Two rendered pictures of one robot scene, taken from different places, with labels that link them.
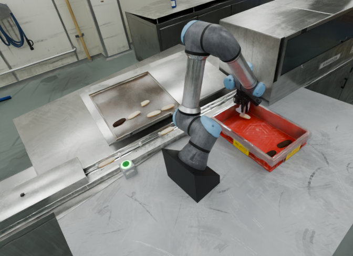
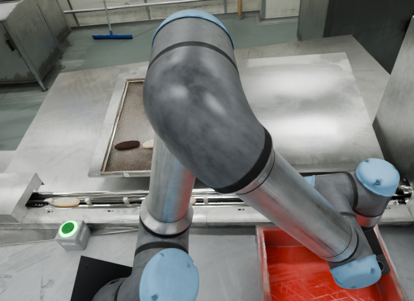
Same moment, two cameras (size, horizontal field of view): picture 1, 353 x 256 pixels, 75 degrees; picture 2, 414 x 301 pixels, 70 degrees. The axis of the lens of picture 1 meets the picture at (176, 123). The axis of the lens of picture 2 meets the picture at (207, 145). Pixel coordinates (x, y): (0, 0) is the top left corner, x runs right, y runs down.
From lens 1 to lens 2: 81 cm
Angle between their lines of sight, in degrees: 27
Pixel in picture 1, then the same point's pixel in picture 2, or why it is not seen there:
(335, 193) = not seen: outside the picture
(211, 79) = (337, 137)
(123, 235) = not seen: outside the picture
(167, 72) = (266, 87)
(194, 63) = not seen: hidden behind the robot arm
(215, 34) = (160, 90)
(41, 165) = (21, 155)
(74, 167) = (17, 188)
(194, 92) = (161, 193)
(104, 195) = (24, 255)
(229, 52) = (198, 169)
